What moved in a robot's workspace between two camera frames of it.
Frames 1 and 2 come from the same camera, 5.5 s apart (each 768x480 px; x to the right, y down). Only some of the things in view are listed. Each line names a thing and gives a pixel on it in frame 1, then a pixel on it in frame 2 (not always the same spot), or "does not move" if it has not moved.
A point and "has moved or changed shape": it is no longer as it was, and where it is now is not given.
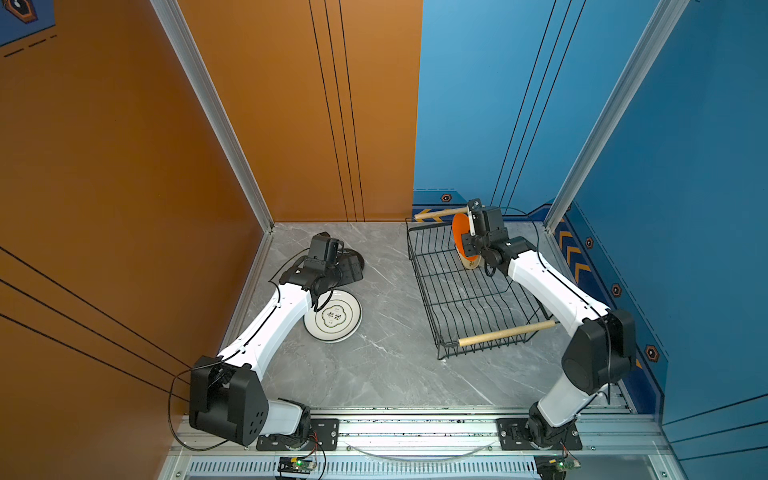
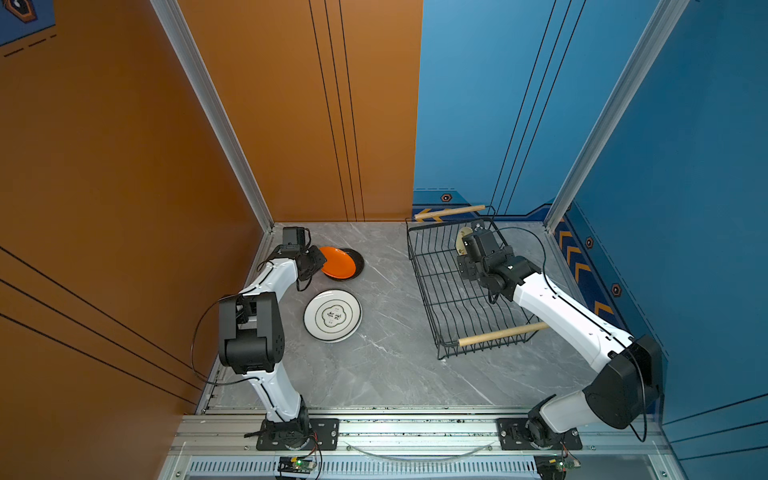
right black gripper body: [473, 245] -> [471, 271]
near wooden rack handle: [505, 333] does not move
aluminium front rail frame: [419, 443] does not move
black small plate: [351, 265] does not move
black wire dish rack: [465, 306] does not move
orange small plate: [461, 226] has moved or changed shape
